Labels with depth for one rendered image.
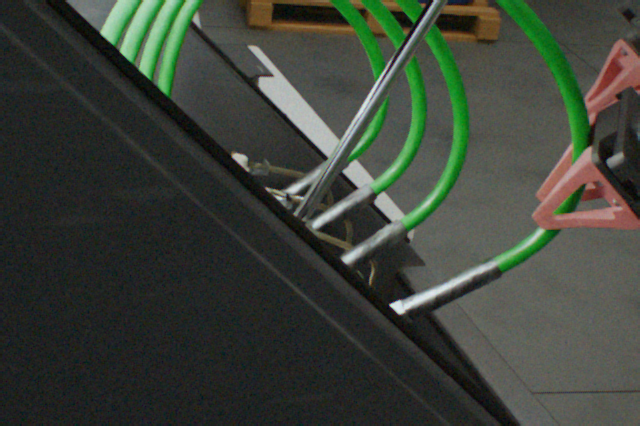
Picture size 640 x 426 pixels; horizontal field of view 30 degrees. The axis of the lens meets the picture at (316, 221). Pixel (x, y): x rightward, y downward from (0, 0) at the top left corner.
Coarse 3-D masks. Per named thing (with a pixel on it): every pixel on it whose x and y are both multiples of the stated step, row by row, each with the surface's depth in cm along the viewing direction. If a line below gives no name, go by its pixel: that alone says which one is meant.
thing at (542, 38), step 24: (120, 0) 83; (504, 0) 84; (120, 24) 84; (528, 24) 85; (552, 48) 86; (552, 72) 87; (576, 96) 87; (576, 120) 88; (576, 144) 89; (576, 192) 90; (528, 240) 92; (504, 264) 93
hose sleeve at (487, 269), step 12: (480, 264) 93; (492, 264) 93; (456, 276) 94; (468, 276) 93; (480, 276) 93; (492, 276) 93; (432, 288) 94; (444, 288) 93; (456, 288) 93; (468, 288) 93; (480, 288) 93; (408, 300) 94; (420, 300) 94; (432, 300) 94; (444, 300) 94; (408, 312) 94; (420, 312) 94
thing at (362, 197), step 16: (176, 0) 102; (368, 0) 107; (160, 16) 102; (384, 16) 108; (160, 32) 102; (400, 32) 109; (160, 48) 103; (144, 64) 103; (416, 64) 111; (416, 80) 112; (416, 96) 113; (416, 112) 114; (416, 128) 114; (416, 144) 115; (400, 160) 116; (384, 176) 116; (400, 176) 116; (368, 192) 116; (336, 208) 116; (352, 208) 116; (320, 224) 115; (336, 224) 116
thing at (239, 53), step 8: (224, 48) 197; (232, 48) 198; (240, 48) 198; (248, 48) 199; (232, 56) 194; (240, 56) 194; (248, 56) 195; (256, 56) 195; (240, 64) 190; (248, 64) 191; (256, 64) 191; (248, 72) 187; (256, 72) 188; (264, 72) 188
